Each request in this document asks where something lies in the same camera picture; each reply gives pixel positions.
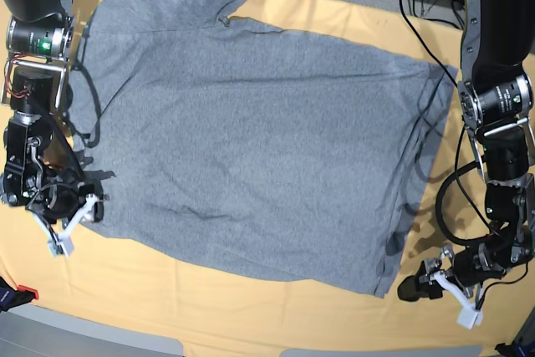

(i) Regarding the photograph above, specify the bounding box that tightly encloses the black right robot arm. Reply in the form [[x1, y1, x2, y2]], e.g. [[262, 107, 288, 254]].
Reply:
[[1, 0, 101, 227]]

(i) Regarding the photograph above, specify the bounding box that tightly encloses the grey t-shirt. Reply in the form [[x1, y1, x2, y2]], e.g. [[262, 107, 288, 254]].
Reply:
[[68, 0, 456, 298]]

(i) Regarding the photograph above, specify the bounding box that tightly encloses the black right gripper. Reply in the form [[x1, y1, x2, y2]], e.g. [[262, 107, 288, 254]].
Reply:
[[24, 181, 104, 226]]

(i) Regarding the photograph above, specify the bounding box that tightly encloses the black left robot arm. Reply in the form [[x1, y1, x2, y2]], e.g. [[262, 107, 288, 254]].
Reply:
[[398, 0, 534, 302]]

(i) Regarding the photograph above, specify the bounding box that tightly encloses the yellow table cloth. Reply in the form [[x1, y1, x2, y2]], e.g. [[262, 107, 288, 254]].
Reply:
[[1, 0, 534, 356]]

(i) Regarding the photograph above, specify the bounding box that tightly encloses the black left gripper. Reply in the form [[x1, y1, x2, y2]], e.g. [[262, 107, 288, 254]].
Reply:
[[397, 246, 506, 302]]

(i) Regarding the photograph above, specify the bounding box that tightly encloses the red and black clamp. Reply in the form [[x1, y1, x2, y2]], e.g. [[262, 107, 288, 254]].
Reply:
[[0, 278, 39, 312]]

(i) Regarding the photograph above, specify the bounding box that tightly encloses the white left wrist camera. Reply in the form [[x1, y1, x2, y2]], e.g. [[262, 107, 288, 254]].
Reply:
[[456, 307, 483, 329]]

